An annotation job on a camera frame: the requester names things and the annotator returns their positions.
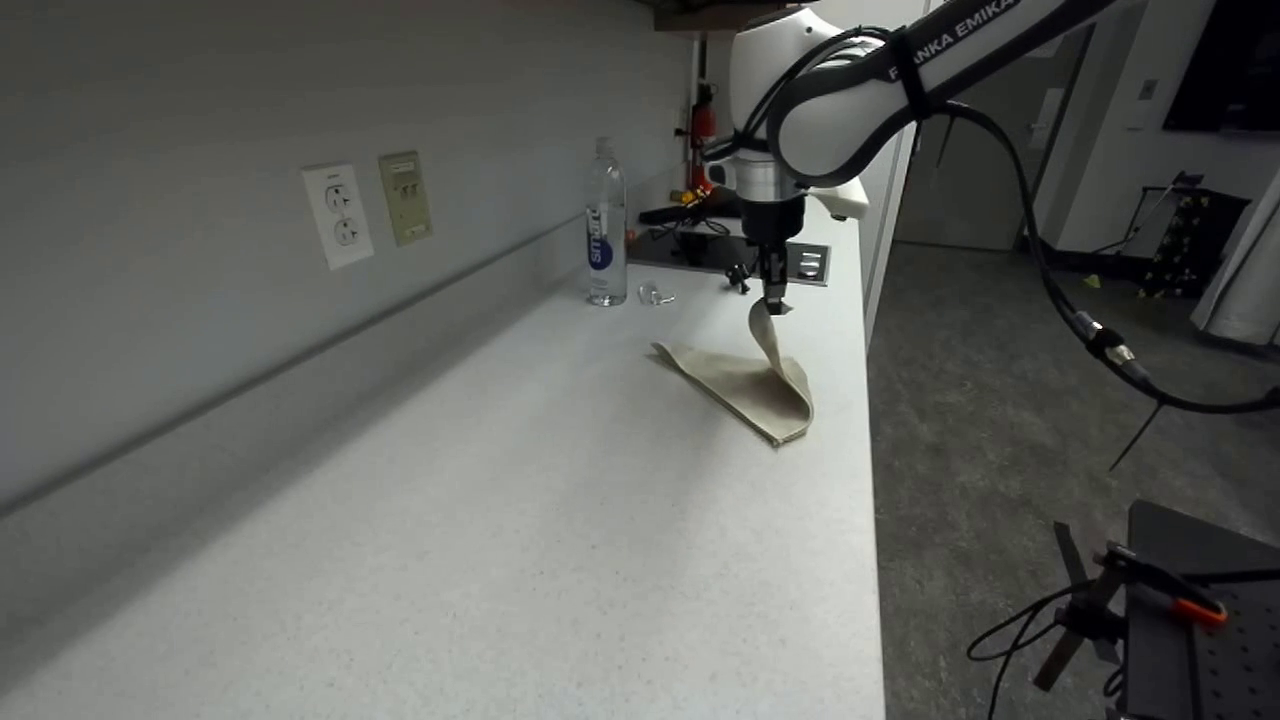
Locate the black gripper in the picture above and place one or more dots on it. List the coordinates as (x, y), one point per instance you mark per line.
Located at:
(771, 231)

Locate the beige stained cloth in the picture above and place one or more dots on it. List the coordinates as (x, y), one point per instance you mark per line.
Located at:
(766, 390)

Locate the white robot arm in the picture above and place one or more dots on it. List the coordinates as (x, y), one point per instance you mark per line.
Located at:
(812, 100)

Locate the clear water bottle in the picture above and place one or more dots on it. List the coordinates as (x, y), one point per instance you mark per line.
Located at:
(605, 231)

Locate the black tripod stand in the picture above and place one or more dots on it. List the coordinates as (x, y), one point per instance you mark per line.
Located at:
(1069, 616)

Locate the orange clamp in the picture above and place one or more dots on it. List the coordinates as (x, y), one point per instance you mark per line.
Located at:
(1190, 601)

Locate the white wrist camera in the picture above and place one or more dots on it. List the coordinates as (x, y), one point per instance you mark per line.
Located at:
(846, 201)

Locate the beige wall switch plate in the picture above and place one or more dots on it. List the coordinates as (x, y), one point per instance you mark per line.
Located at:
(406, 196)

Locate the white wall outlet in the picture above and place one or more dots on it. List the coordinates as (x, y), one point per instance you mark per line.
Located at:
(338, 212)

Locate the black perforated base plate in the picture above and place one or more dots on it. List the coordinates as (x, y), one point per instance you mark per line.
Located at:
(1177, 671)

